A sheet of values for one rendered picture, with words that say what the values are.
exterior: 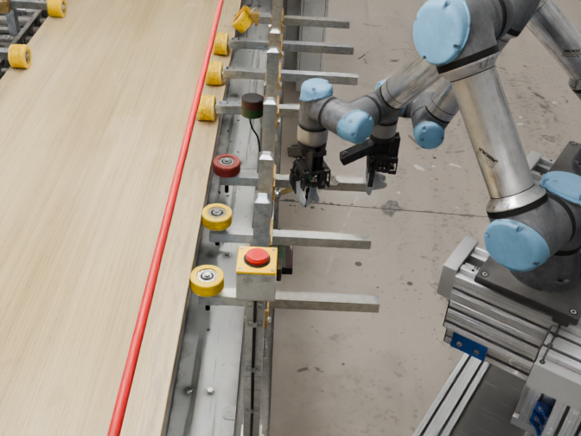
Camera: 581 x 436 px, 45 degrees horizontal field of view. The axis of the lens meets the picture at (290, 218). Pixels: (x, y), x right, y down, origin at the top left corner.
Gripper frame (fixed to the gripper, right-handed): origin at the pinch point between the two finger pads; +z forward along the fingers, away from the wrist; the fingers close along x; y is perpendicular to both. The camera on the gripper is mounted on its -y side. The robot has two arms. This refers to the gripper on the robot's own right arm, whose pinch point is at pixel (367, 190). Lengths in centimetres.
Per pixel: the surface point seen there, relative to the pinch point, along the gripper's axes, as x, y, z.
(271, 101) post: -5.2, -29.4, -31.0
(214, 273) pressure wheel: -49, -41, -8
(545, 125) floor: 199, 132, 83
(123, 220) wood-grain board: -30, -66, -8
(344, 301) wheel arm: -51, -9, -3
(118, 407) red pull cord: -145, -37, -82
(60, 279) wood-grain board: -53, -76, -8
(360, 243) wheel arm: -26.5, -3.7, -1.0
